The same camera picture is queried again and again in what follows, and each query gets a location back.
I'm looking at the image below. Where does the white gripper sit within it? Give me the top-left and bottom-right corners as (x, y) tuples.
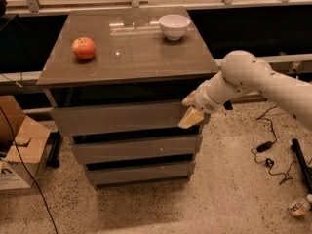
(178, 81), (223, 129)

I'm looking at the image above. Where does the grey top drawer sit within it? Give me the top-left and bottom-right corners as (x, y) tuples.
(50, 100), (213, 137)

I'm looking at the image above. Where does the grey drawer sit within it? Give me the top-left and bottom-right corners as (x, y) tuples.
(50, 100), (213, 137)
(72, 134), (203, 164)
(85, 161), (196, 186)

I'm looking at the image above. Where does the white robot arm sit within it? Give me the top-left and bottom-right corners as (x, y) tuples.
(178, 50), (312, 130)

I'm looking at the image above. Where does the grey middle drawer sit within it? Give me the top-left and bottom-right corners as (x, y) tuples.
(72, 134), (203, 164)

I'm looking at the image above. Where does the grey bottom drawer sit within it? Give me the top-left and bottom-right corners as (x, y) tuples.
(85, 161), (196, 186)

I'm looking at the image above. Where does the grey drawer cabinet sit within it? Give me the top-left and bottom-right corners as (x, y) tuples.
(37, 7), (218, 187)

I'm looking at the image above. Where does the white ceramic bowl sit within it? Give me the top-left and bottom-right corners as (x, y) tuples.
(159, 15), (190, 40)

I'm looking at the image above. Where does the red apple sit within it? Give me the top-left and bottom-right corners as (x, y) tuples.
(72, 37), (96, 60)

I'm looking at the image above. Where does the black bar on floor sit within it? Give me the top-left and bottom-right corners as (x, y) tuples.
(291, 138), (312, 194)

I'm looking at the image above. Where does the black stand foot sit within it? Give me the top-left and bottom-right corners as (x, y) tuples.
(46, 132), (62, 168)

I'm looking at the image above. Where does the plastic bottle on floor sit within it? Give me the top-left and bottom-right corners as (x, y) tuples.
(289, 194), (312, 217)

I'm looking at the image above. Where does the brown cardboard box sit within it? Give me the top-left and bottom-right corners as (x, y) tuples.
(0, 96), (50, 190)

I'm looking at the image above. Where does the black power adapter cable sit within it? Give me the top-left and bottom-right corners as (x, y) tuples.
(250, 105), (299, 186)

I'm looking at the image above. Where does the black cable on left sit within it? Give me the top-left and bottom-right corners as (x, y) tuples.
(0, 104), (59, 234)

